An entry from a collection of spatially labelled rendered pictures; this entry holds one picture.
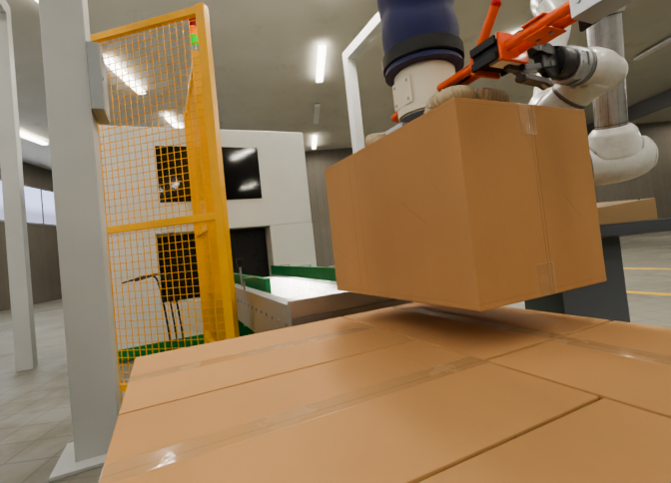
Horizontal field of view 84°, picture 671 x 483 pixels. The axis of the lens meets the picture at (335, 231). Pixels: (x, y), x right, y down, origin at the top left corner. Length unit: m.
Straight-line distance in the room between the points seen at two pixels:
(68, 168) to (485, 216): 1.67
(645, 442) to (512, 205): 0.44
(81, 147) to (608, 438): 1.91
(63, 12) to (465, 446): 2.13
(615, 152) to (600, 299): 0.54
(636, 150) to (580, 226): 0.77
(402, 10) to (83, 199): 1.45
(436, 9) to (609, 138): 0.84
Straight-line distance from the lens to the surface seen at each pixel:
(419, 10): 1.14
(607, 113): 1.70
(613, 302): 1.72
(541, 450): 0.50
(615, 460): 0.50
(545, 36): 0.92
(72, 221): 1.90
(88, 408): 1.97
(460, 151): 0.74
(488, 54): 0.94
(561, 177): 0.95
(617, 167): 1.70
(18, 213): 4.18
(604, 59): 1.18
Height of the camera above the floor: 0.78
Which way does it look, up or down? 2 degrees up
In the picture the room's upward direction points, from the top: 6 degrees counter-clockwise
